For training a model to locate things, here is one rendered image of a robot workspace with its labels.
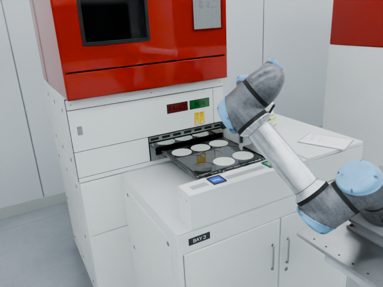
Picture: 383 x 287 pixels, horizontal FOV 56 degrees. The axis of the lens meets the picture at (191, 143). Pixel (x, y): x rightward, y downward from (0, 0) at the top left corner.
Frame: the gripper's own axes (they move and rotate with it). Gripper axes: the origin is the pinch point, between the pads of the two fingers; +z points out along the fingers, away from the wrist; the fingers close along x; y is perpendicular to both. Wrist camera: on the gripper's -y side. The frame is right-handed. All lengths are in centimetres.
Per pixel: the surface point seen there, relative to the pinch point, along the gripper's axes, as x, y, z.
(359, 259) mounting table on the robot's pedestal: -73, 29, 10
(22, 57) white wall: 112, -154, -37
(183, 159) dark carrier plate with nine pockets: -8.4, -27.6, 1.7
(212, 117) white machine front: 23.2, -12.3, -9.5
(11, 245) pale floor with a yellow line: 54, -163, 92
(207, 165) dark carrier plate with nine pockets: -16.1, -16.1, 1.7
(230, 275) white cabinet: -47, -9, 37
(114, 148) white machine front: -5, -61, -4
